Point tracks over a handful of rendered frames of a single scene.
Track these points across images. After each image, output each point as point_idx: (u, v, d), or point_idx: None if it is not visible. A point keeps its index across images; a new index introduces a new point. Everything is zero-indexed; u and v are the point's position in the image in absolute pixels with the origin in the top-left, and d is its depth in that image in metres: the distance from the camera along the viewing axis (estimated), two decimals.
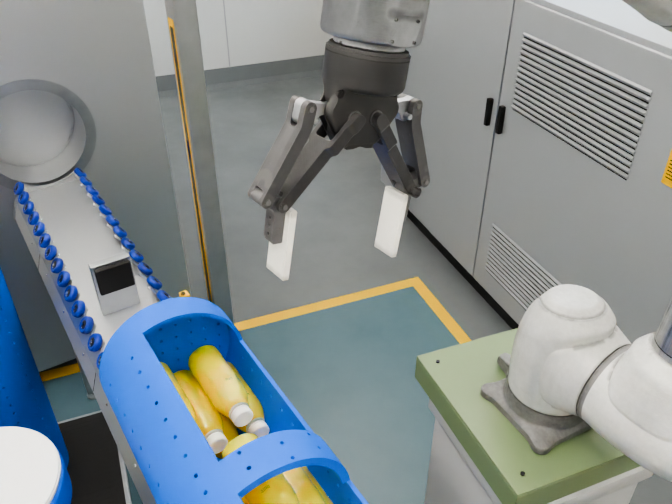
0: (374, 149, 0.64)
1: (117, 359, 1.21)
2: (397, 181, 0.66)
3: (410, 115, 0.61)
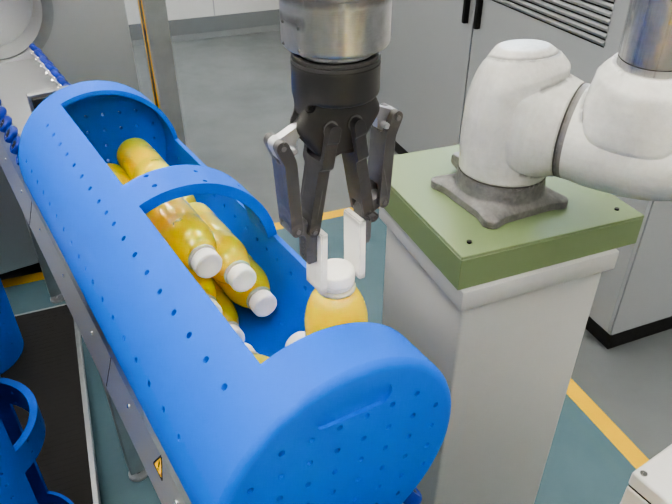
0: (328, 176, 0.58)
1: (33, 132, 1.11)
2: (314, 210, 0.61)
3: None
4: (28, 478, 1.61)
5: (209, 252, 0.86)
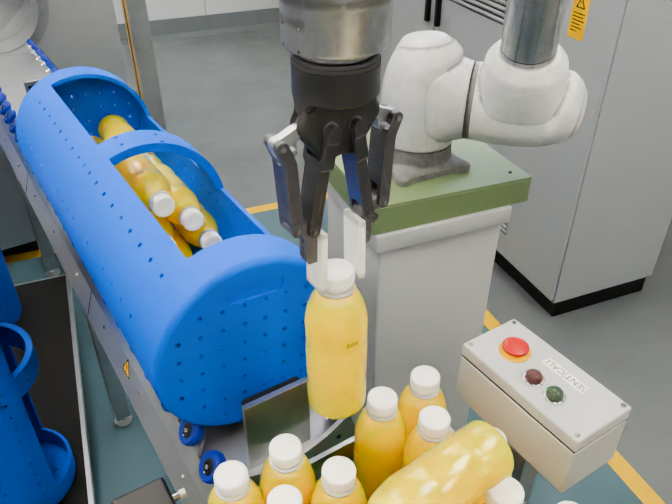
0: (328, 177, 0.58)
1: (28, 108, 1.36)
2: (314, 211, 0.61)
3: None
4: None
5: (164, 196, 1.10)
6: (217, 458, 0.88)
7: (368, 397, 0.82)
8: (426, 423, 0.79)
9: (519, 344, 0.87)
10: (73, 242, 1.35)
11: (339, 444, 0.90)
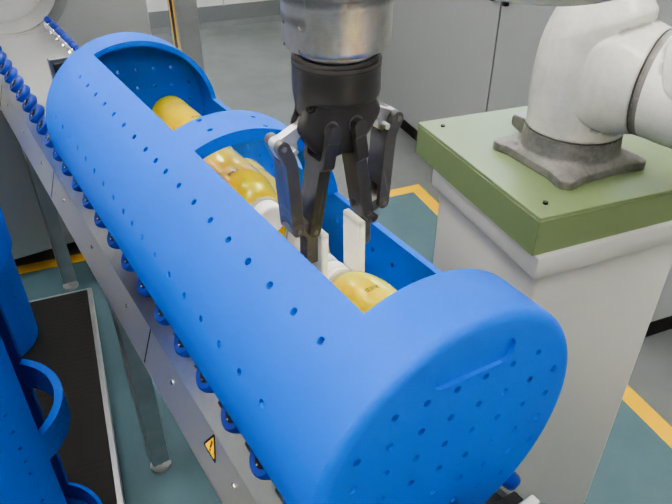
0: (328, 177, 0.58)
1: (63, 85, 1.02)
2: (314, 210, 0.61)
3: (281, 140, 0.56)
4: None
5: (272, 204, 0.76)
6: None
7: None
8: None
9: None
10: (124, 263, 1.02)
11: None
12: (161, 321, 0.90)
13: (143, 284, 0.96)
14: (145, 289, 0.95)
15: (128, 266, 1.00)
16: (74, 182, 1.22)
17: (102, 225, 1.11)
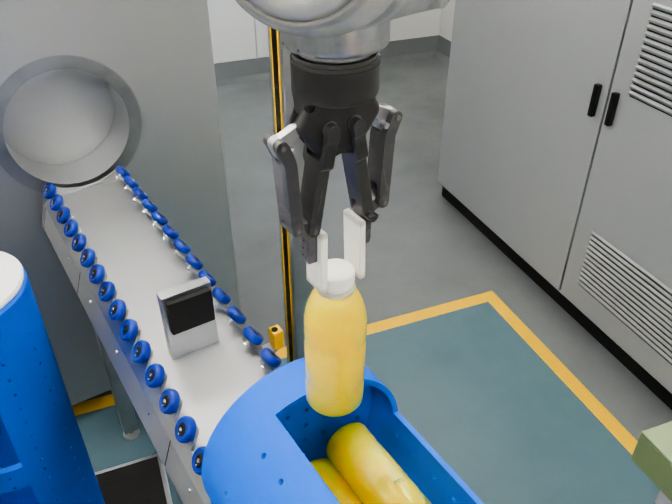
0: (328, 176, 0.58)
1: (237, 455, 0.79)
2: (314, 210, 0.61)
3: None
4: None
5: None
6: None
7: None
8: None
9: None
10: None
11: None
12: None
13: None
14: None
15: None
16: None
17: None
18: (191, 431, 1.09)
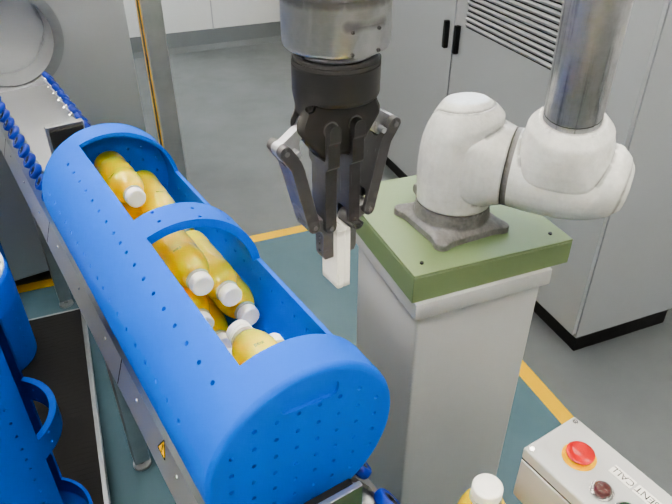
0: None
1: (55, 169, 1.32)
2: (343, 205, 0.62)
3: (385, 128, 0.59)
4: None
5: (203, 275, 1.06)
6: None
7: (128, 197, 1.28)
8: None
9: (584, 450, 0.84)
10: None
11: None
12: None
13: None
14: None
15: None
16: None
17: None
18: None
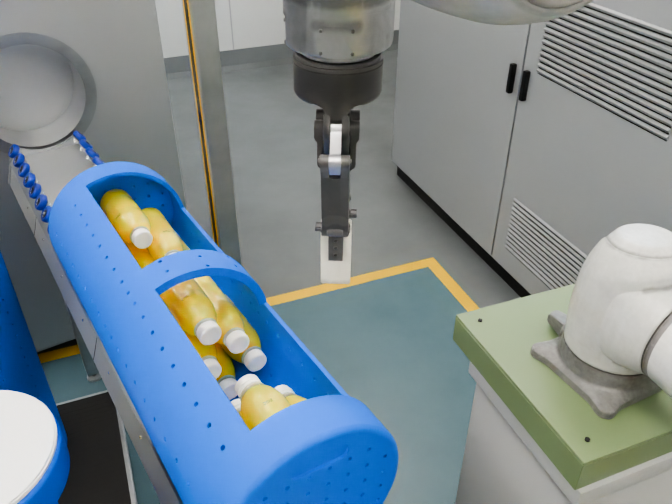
0: None
1: (62, 210, 1.32)
2: None
3: (321, 157, 0.54)
4: None
5: (211, 325, 1.06)
6: None
7: (135, 239, 1.28)
8: None
9: None
10: None
11: None
12: None
13: None
14: None
15: None
16: None
17: None
18: None
